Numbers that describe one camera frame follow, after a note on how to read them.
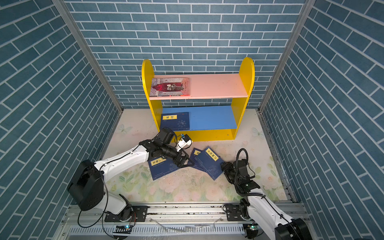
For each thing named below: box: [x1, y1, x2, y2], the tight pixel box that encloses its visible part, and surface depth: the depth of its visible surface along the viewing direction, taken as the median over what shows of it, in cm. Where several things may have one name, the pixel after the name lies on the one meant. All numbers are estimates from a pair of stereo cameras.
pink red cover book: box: [150, 77, 191, 97], surface depth 76 cm
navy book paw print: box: [160, 112, 190, 131], surface depth 96 cm
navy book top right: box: [194, 146, 224, 181], surface depth 93 cm
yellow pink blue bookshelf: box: [141, 57, 255, 141], surface depth 80 cm
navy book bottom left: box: [148, 157, 179, 180], surface depth 91 cm
